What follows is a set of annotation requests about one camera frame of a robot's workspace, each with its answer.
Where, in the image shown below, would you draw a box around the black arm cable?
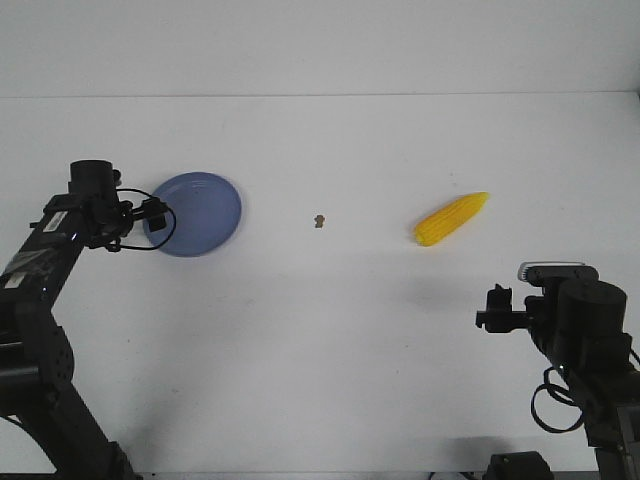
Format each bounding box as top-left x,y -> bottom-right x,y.
530,344 -> 640,434
104,187 -> 178,254

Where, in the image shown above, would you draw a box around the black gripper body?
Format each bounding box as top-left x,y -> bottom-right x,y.
91,192 -> 168,235
475,284 -> 544,334

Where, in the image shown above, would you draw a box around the blue round plate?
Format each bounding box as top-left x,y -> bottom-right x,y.
143,172 -> 242,257

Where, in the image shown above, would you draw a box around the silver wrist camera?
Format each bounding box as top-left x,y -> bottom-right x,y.
517,261 -> 599,288

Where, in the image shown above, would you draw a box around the yellow plastic corn cob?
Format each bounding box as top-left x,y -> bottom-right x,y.
413,192 -> 490,247

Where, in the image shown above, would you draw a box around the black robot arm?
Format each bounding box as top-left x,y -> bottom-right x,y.
1,160 -> 177,479
475,277 -> 639,479

